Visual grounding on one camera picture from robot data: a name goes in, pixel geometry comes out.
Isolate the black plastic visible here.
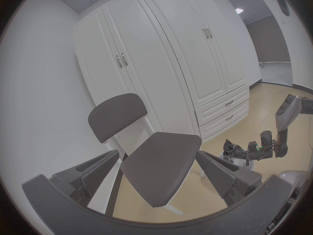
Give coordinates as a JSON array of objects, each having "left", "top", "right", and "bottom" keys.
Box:
[{"left": 223, "top": 139, "right": 244, "bottom": 161}]

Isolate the white chair dark grey seat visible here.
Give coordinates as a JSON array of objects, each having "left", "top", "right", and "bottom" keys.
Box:
[{"left": 87, "top": 93, "right": 205, "bottom": 216}]

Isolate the white printed wrapper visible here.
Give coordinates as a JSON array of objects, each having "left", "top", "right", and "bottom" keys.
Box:
[{"left": 233, "top": 154, "right": 247, "bottom": 168}]

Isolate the white wardrobe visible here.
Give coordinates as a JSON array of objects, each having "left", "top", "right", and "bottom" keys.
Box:
[{"left": 73, "top": 0, "right": 250, "bottom": 144}]

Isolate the grey curtain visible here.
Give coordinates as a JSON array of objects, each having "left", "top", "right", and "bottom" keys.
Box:
[{"left": 246, "top": 15, "right": 292, "bottom": 63}]

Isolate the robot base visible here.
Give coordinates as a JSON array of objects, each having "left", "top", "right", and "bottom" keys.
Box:
[{"left": 279, "top": 170, "right": 310, "bottom": 190}]

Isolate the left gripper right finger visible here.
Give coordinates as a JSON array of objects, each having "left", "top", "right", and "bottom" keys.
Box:
[{"left": 195, "top": 150, "right": 263, "bottom": 206}]

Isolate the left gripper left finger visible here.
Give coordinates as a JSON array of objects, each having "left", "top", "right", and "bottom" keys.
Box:
[{"left": 50, "top": 149, "right": 120, "bottom": 208}]

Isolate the white trash bin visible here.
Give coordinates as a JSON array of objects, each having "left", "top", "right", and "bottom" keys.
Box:
[{"left": 221, "top": 152, "right": 256, "bottom": 172}]

